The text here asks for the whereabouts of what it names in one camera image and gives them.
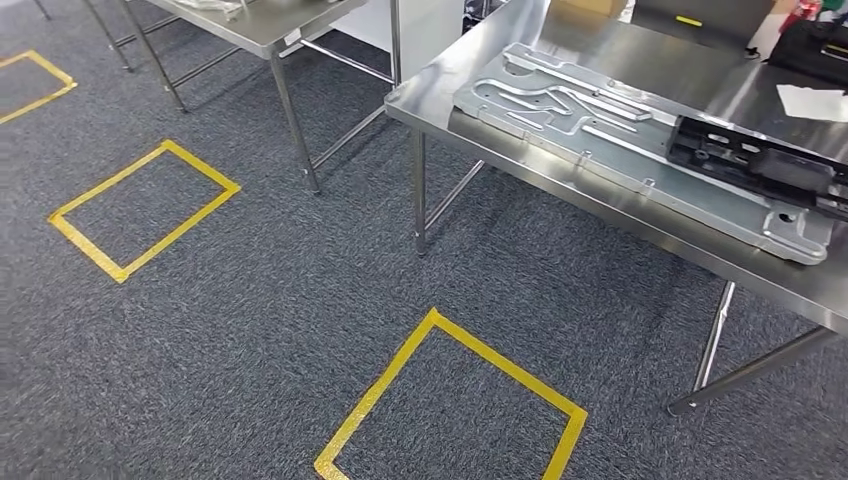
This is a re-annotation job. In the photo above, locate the clear plastic bag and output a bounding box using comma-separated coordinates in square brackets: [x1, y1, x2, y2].
[170, 0, 245, 16]

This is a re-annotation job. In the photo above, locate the white paper sheet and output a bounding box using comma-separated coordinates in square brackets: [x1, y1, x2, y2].
[776, 83, 848, 124]

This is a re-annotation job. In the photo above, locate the white cabinet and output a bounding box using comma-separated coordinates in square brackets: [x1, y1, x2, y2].
[331, 0, 465, 84]

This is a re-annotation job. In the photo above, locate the black carrying case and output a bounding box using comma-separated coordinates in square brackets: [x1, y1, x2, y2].
[768, 18, 848, 87]

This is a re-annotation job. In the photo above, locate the cardboard box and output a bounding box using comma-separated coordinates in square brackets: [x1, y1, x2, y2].
[549, 0, 631, 20]

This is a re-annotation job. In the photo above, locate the stamped sheet metal panel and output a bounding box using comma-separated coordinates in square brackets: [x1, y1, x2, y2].
[452, 42, 835, 266]

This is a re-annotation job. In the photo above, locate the black plastic plate frame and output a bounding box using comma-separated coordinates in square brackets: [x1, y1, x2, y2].
[665, 115, 848, 223]

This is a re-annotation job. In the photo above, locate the red soda can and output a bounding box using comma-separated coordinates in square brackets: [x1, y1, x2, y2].
[780, 0, 823, 34]

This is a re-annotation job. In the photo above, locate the grey laptop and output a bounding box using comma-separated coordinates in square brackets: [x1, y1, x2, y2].
[629, 0, 776, 51]

